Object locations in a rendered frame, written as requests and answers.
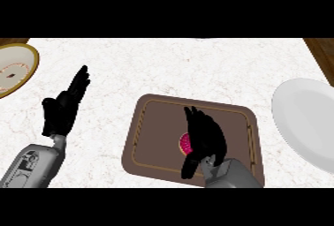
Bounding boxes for brown tray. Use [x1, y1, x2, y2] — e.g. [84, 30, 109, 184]
[119, 93, 265, 188]

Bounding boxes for brown wooden corner piece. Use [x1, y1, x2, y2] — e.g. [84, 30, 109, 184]
[0, 38, 30, 48]

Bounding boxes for brown wooden cabinet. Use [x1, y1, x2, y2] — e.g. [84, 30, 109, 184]
[302, 38, 334, 87]

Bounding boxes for cream bowl with gold rim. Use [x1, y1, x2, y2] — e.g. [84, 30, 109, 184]
[0, 42, 39, 100]

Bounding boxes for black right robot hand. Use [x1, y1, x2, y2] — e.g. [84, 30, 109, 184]
[180, 105, 227, 180]

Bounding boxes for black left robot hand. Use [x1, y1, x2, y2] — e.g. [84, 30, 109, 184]
[39, 64, 93, 138]

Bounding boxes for white plate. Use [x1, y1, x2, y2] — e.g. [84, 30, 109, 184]
[270, 77, 334, 175]

